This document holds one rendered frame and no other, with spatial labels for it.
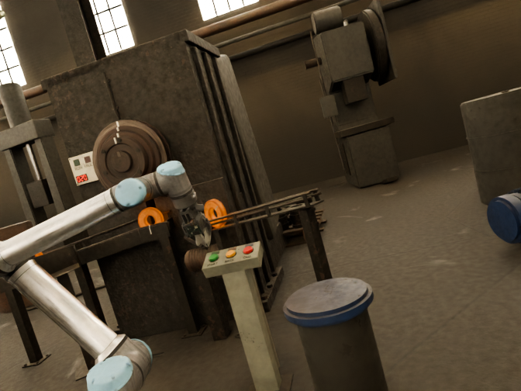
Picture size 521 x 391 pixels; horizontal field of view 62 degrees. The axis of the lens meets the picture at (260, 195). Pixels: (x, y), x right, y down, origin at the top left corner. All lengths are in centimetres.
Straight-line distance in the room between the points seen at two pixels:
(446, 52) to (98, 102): 687
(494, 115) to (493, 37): 514
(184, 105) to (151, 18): 687
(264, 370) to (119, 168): 137
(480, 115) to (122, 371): 322
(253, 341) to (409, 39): 737
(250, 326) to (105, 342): 55
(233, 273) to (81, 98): 167
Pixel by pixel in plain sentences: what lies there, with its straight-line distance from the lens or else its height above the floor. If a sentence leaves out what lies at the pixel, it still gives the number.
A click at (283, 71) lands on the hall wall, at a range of 857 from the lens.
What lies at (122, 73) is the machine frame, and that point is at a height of 163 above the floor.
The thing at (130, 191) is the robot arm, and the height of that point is 96.
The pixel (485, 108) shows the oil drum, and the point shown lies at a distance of 387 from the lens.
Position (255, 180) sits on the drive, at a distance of 336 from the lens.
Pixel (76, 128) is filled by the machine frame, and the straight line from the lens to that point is 299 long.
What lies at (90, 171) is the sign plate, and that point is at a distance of 294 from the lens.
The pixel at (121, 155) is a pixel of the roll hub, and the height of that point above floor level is 115.
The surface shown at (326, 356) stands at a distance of 154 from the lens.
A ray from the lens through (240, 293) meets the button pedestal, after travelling 178.
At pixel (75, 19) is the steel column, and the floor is 300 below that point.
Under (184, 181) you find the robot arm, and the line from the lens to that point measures 158.
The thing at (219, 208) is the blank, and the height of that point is 74.
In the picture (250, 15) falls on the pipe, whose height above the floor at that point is 319.
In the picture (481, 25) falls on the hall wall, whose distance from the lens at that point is 891.
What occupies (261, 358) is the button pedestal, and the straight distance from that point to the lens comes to 189.
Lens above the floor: 99
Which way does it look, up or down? 6 degrees down
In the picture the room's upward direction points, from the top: 16 degrees counter-clockwise
